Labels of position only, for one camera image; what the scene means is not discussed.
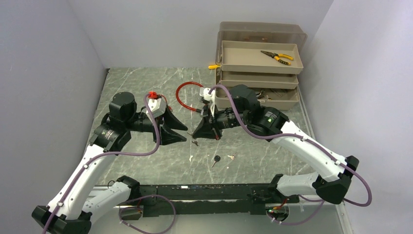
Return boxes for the tools in bottom tray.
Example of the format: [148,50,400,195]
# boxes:
[256,89,286,100]

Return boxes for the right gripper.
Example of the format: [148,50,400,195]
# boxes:
[192,103,249,141]

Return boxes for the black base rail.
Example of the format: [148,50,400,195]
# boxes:
[122,183,300,217]

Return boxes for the beige tiered toolbox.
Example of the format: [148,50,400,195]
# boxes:
[215,21,307,110]

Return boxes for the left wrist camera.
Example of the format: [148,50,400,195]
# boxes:
[148,91,167,118]

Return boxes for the red cable lock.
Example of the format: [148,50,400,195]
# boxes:
[175,81,204,114]

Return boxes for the yellow handled pliers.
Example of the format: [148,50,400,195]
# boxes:
[261,50,294,66]

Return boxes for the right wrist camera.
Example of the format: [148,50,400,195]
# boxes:
[199,87,216,118]

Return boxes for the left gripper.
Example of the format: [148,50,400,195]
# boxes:
[125,103,187,145]

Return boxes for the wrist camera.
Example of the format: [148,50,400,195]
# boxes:
[148,91,167,118]
[199,87,216,118]

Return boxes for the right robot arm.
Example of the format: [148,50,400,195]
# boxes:
[192,85,359,204]

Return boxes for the yellow handled screwdriver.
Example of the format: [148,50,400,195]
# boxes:
[208,65,221,70]

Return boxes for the black head car key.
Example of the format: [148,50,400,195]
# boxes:
[211,155,221,168]

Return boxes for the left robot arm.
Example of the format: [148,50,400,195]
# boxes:
[32,92,187,234]

